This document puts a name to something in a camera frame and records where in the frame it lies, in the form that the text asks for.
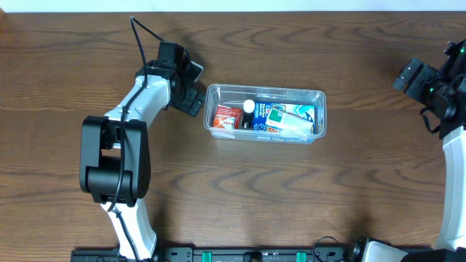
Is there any blue Kool Fever box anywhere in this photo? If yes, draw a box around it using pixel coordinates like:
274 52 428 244
253 102 315 136

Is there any clear plastic container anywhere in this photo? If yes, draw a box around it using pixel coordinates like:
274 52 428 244
204 84 327 144

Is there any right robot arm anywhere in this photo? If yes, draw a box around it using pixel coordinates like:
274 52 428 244
347 41 465 261

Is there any red ActiFast medicine box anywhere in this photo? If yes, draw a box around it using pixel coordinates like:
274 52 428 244
212 105 242 130

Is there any dark bottle white cap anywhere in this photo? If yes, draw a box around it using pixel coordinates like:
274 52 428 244
242 100 256 129

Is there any white green medicine box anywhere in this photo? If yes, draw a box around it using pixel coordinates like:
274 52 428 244
266 108 314 136

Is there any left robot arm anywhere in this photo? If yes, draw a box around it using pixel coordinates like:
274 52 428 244
71 61 203 261

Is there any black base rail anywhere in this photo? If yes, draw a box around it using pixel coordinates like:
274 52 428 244
70 245 365 262

